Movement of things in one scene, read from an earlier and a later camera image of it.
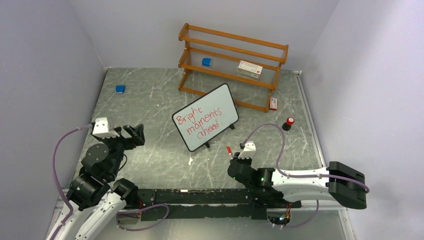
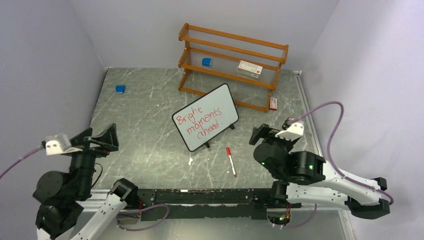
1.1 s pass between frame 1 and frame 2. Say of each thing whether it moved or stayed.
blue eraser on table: stayed
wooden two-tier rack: stayed
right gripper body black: moved
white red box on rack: stayed
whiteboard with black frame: stayed
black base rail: stayed
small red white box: stayed
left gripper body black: moved
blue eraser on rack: stayed
